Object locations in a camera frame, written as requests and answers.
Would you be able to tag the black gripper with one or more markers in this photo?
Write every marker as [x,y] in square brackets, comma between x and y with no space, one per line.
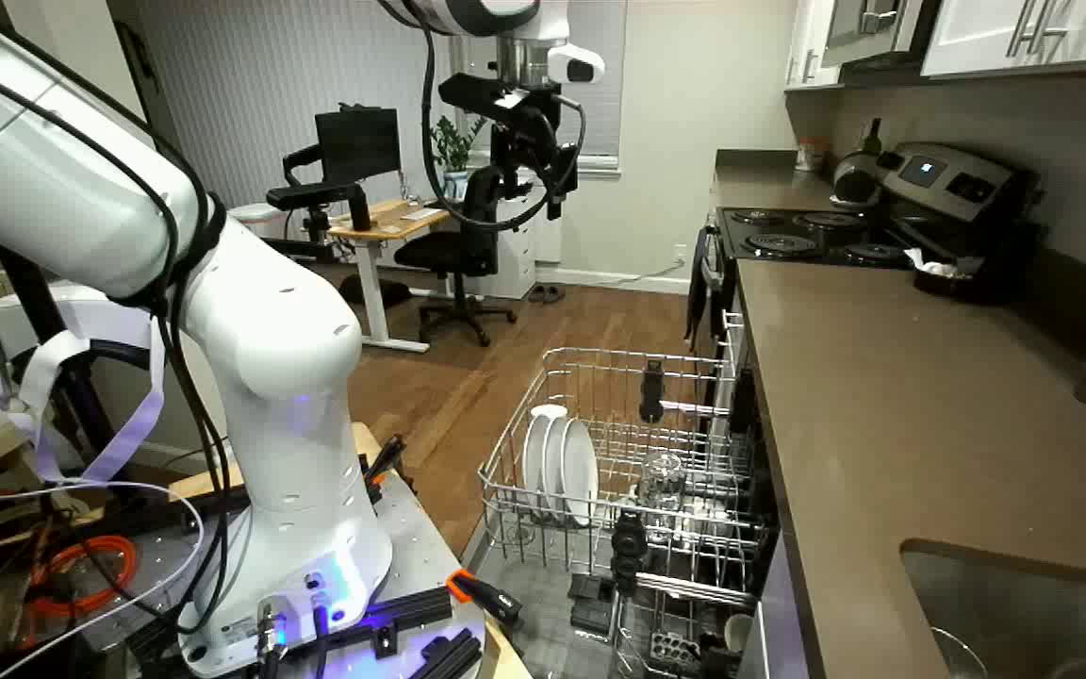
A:
[530,138]

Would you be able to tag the white plate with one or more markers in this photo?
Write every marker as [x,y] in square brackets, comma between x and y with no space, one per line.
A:
[560,456]
[581,474]
[534,453]

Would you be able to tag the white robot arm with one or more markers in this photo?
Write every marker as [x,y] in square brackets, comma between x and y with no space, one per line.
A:
[280,415]

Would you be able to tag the dishwasher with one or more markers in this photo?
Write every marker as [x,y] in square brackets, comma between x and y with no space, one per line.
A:
[530,629]

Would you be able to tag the black office chair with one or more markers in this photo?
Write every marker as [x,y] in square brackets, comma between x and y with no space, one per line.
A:
[462,246]

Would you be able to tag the green potted plant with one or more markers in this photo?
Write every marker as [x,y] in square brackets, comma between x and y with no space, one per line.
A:
[454,140]

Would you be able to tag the wooden desk with white legs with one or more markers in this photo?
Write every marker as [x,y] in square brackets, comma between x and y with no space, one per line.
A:
[386,228]

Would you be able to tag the black computer monitor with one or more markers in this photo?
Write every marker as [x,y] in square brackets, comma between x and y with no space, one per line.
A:
[357,143]

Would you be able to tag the black armrest chair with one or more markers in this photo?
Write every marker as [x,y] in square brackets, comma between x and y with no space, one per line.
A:
[318,191]

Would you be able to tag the black and steel stove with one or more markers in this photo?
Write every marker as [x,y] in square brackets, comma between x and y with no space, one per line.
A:
[819,230]

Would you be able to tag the narrow white upper cabinet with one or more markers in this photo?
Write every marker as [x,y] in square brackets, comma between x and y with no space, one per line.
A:
[809,38]

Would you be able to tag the dark kettle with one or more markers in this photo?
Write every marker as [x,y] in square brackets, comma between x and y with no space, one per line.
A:
[858,180]

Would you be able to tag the clear drinking glass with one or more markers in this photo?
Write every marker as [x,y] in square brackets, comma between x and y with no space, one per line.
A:
[679,474]

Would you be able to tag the dark range hood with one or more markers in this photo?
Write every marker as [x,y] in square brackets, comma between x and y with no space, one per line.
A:
[876,26]

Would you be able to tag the grey robot mounting table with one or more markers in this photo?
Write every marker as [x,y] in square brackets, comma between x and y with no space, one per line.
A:
[422,551]

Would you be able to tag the black dish with white paper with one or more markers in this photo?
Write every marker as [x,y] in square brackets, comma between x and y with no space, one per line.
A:
[944,273]

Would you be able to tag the black and orange screwdriver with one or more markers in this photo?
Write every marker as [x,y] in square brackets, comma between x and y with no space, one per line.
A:
[489,598]

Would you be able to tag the steel kitchen sink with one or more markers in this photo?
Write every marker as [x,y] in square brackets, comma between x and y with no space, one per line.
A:
[1018,606]

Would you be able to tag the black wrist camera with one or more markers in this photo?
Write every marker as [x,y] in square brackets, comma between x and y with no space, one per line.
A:
[479,93]

